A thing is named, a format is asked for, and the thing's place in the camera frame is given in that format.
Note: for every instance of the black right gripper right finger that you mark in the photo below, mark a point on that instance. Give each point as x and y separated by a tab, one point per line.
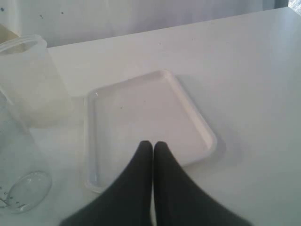
179	201

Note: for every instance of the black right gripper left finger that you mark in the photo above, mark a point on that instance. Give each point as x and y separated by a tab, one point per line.
127	201

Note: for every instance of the frosted plastic cup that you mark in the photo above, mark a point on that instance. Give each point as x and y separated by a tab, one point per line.
31	82

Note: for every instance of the white plastic tray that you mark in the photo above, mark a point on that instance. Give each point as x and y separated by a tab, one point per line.
151	107

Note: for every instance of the clear measuring shaker cup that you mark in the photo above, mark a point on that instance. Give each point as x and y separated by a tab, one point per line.
25	178

